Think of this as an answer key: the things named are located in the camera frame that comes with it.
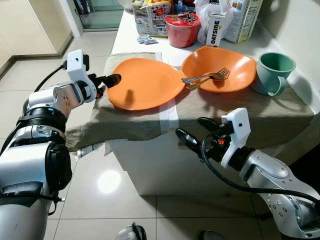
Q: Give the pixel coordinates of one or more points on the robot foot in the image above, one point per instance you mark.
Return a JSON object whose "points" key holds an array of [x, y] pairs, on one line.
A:
{"points": [[212, 236], [131, 233]]}

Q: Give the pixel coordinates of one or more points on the white Oatside carton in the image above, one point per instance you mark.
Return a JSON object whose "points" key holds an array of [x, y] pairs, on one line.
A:
{"points": [[216, 35]]}

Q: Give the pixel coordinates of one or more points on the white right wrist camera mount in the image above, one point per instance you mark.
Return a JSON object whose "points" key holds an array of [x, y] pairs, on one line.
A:
{"points": [[239, 122]]}

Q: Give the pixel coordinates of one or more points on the orange plate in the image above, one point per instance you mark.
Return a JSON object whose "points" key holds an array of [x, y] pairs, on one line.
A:
{"points": [[145, 85]]}

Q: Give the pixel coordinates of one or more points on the white tape strip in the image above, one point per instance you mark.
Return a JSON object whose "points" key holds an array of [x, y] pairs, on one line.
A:
{"points": [[169, 117]]}

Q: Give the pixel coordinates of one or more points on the small silver blister pack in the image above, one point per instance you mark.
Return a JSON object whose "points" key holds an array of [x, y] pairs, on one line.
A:
{"points": [[147, 40]]}

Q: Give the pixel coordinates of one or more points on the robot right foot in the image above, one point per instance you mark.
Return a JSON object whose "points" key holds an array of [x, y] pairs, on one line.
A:
{"points": [[212, 236]]}

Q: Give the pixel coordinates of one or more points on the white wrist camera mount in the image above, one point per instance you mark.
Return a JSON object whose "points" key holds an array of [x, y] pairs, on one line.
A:
{"points": [[76, 62], [239, 122]]}

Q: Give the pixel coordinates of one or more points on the yellow red snack bag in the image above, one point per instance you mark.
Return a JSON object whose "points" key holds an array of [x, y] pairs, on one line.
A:
{"points": [[152, 5]]}

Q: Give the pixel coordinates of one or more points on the printed cereal box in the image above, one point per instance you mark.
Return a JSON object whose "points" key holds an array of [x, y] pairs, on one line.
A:
{"points": [[245, 20]]}

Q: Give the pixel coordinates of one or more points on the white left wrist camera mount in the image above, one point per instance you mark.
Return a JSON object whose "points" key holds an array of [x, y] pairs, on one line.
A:
{"points": [[76, 62]]}

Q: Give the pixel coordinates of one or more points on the green mug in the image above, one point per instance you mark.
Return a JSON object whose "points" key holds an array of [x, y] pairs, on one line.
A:
{"points": [[265, 80]]}

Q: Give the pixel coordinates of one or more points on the white barcode label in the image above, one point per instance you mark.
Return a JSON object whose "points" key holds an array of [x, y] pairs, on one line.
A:
{"points": [[90, 151]]}

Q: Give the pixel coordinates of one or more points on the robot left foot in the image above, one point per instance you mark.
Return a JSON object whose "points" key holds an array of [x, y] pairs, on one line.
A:
{"points": [[131, 233]]}

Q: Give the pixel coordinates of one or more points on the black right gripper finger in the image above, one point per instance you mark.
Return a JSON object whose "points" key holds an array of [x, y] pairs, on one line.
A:
{"points": [[191, 141], [209, 123]]}

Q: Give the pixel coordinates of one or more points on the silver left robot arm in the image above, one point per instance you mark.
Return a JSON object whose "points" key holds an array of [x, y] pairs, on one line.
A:
{"points": [[30, 165]]}

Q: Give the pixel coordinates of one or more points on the glass sliding door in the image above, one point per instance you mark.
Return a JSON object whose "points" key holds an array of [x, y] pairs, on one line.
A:
{"points": [[100, 15]]}

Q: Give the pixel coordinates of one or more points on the beige linen table cloth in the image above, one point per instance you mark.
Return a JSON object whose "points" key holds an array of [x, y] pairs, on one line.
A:
{"points": [[225, 115]]}

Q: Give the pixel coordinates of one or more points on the orange bowl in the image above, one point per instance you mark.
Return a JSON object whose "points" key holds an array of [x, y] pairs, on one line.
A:
{"points": [[220, 57]]}

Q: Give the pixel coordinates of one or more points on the silver metal fork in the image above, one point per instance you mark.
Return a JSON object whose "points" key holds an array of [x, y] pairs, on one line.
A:
{"points": [[220, 74]]}

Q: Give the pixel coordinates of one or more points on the red instant noodle cup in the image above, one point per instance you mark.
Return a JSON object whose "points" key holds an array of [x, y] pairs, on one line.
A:
{"points": [[181, 35]]}

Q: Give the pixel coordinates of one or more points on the white counter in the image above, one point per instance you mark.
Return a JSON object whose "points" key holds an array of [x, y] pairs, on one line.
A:
{"points": [[160, 170]]}

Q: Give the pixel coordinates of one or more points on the white plastic bag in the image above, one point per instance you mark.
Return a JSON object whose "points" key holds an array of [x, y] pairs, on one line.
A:
{"points": [[202, 15]]}

